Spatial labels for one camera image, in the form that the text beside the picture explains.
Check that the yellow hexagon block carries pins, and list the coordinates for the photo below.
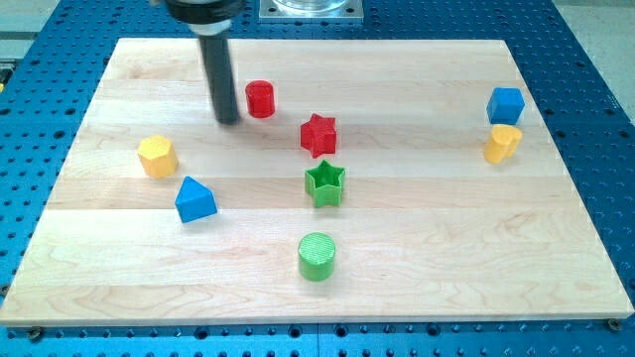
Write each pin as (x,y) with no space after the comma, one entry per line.
(158,156)

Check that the red star block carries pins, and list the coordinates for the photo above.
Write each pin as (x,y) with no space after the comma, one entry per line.
(319,135)

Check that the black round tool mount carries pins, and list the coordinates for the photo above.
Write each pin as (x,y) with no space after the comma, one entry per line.
(205,17)

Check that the red cylinder block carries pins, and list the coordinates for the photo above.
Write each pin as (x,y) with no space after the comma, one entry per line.
(260,97)

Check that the blue cube block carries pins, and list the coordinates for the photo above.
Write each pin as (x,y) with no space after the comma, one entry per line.
(505,105)

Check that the yellow heart block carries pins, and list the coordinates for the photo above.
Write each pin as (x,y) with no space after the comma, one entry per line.
(502,143)

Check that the light wooden board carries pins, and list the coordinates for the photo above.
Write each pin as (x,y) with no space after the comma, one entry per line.
(427,230)

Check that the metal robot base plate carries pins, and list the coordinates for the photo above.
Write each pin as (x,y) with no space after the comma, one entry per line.
(311,11)

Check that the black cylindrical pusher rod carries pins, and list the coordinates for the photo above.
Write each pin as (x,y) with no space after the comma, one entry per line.
(218,69)

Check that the blue triangle block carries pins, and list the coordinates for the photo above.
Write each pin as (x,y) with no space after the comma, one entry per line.
(194,201)

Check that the green cylinder block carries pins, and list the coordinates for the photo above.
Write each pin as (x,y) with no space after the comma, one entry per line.
(316,256)

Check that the green star block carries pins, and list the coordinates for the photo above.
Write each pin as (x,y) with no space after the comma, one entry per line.
(325,184)

